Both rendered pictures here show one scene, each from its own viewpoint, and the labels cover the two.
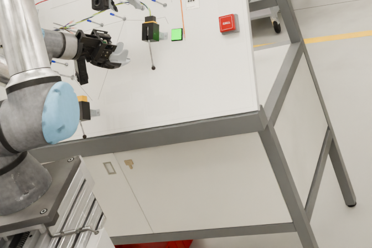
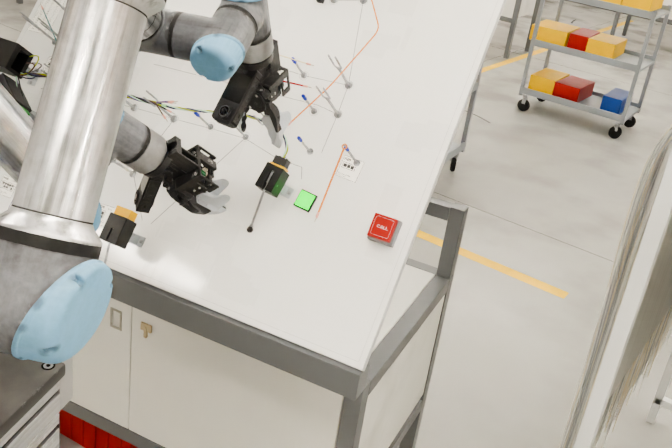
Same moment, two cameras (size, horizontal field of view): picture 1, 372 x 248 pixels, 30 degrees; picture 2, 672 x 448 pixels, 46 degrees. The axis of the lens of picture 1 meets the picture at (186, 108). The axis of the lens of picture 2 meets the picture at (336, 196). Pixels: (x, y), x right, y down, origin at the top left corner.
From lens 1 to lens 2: 61 cm
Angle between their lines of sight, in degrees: 7
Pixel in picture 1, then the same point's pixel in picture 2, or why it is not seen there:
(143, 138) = (183, 314)
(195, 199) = (208, 422)
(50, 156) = not seen: hidden behind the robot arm
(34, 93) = (34, 264)
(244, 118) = (337, 371)
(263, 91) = not seen: hidden behind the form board
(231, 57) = (362, 276)
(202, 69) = (314, 268)
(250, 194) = not seen: outside the picture
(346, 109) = (439, 356)
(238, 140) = (310, 387)
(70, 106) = (90, 309)
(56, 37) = (136, 134)
